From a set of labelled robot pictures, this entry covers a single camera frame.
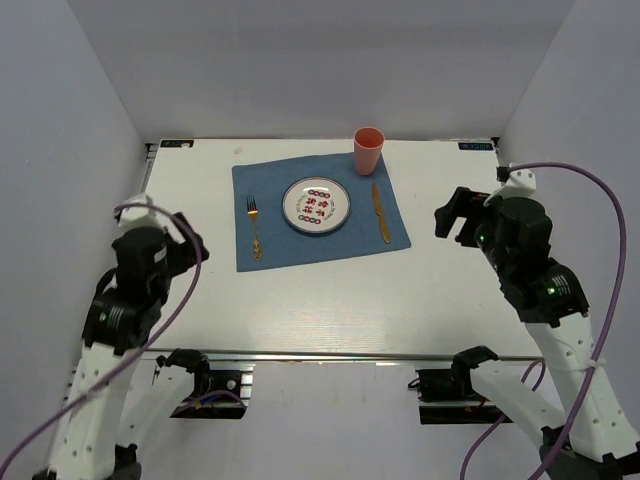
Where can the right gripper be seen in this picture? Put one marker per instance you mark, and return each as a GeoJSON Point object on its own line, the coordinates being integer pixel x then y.
{"type": "Point", "coordinates": [464, 204]}

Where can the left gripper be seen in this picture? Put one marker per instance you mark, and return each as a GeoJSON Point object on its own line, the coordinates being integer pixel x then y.
{"type": "Point", "coordinates": [186, 251]}

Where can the gold fork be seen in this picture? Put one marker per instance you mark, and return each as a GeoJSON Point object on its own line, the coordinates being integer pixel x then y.
{"type": "Point", "coordinates": [253, 212]}

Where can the gold knife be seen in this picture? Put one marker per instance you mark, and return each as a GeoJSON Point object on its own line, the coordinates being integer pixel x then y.
{"type": "Point", "coordinates": [380, 214]}

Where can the blue cloth placemat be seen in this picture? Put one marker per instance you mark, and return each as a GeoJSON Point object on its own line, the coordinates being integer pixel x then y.
{"type": "Point", "coordinates": [282, 246]}

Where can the pink plastic cup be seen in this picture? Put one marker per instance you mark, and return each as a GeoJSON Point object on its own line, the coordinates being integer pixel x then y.
{"type": "Point", "coordinates": [368, 143]}

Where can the white plate red characters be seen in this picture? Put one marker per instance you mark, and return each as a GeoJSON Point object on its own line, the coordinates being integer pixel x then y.
{"type": "Point", "coordinates": [316, 205]}

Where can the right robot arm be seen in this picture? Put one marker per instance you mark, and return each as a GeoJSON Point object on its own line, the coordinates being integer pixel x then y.
{"type": "Point", "coordinates": [588, 436]}

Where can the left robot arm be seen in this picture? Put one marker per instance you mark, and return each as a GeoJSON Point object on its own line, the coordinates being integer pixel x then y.
{"type": "Point", "coordinates": [98, 440]}

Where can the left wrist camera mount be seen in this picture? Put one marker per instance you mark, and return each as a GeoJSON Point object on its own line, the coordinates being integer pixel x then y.
{"type": "Point", "coordinates": [135, 210]}

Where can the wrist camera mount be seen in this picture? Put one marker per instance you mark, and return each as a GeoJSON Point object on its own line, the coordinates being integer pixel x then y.
{"type": "Point", "coordinates": [135, 210]}
{"type": "Point", "coordinates": [513, 183]}

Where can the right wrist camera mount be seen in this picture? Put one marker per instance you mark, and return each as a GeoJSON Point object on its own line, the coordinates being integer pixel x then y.
{"type": "Point", "coordinates": [513, 183]}

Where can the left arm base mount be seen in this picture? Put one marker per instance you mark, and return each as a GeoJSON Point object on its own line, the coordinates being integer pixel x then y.
{"type": "Point", "coordinates": [225, 395]}

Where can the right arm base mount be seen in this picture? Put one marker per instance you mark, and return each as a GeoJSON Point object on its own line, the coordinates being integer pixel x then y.
{"type": "Point", "coordinates": [441, 401]}

